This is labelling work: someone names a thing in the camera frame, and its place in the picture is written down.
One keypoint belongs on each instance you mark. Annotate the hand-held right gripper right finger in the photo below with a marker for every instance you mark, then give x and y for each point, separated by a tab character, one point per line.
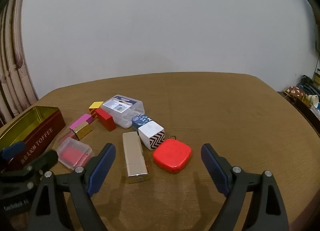
215	171

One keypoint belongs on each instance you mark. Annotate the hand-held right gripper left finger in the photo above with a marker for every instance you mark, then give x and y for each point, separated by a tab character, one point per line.
100	171

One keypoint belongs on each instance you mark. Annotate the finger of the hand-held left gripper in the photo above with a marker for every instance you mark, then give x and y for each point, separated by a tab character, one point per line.
12	149
37	162

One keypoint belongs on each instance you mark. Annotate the red tin box gold interior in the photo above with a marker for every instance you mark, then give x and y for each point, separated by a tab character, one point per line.
42	136

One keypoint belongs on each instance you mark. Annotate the clear plastic case red insert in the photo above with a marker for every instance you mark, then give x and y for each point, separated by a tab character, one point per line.
73	155

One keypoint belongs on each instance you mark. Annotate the silver rectangular box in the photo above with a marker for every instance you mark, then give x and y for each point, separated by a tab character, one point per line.
133	153

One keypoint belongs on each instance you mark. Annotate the small gold textured box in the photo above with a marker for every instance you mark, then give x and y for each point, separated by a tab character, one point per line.
83	131

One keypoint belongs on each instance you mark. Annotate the pink rectangular box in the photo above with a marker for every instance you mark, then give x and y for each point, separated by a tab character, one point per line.
80	121

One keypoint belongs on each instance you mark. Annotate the white cube zigzag print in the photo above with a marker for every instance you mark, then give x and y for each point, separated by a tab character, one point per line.
150	130

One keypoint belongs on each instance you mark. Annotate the blue patterned pouch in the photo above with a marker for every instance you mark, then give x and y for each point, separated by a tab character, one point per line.
140	120

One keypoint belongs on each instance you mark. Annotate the red rectangular box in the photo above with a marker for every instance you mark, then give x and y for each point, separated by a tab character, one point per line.
105	118

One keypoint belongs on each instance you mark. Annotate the yellow gold and red box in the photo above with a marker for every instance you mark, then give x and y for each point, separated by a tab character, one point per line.
95	105

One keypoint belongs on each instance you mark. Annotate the clear plastic labelled container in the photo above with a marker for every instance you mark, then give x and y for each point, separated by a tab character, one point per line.
122	106

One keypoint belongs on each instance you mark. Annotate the beige patterned curtain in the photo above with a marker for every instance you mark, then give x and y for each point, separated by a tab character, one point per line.
12	71

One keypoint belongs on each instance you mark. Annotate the dark cluttered shelf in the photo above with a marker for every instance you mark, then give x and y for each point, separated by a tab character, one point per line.
303	113

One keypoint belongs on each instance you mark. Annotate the brown floral cloth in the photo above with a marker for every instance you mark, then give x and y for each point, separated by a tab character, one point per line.
296	92

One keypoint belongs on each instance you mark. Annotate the white paper cup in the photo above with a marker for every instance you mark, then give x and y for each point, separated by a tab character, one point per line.
313	100

